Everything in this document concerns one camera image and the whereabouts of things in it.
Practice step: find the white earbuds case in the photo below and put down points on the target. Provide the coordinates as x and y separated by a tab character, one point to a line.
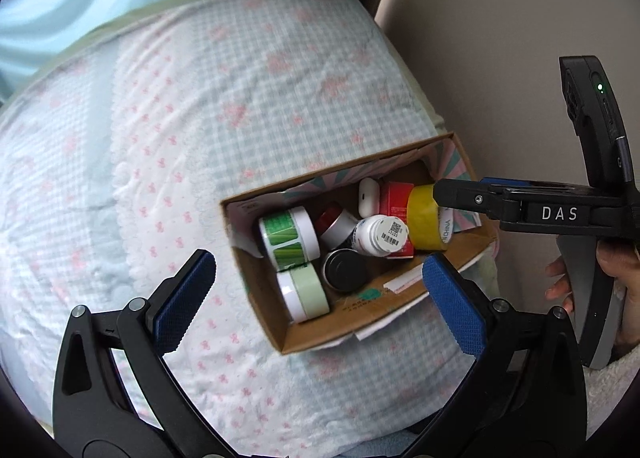
369	198

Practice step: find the yellow tape roll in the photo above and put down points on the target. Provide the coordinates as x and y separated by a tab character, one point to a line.
430	226

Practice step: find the white pill bottle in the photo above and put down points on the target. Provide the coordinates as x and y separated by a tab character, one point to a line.
379	236

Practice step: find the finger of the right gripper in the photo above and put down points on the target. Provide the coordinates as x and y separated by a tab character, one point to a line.
506	182

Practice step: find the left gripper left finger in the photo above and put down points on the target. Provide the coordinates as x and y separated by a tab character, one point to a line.
114	395

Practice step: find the red rectangular box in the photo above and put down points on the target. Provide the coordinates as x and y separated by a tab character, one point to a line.
394	198

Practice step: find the white jar green label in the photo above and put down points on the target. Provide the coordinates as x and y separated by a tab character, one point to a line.
289	238

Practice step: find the person's right hand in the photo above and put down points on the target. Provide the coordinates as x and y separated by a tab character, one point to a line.
623	265

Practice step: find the open cardboard box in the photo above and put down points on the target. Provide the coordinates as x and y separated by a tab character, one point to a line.
394	283

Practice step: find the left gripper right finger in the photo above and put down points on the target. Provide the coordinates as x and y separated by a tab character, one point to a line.
525	393

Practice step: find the red silver small jar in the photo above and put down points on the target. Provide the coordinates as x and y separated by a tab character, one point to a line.
334	226

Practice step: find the checkered floral bed sheet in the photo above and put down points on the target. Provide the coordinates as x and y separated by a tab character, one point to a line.
115	161

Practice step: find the pale green white jar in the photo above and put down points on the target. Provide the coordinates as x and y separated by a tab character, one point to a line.
302	293

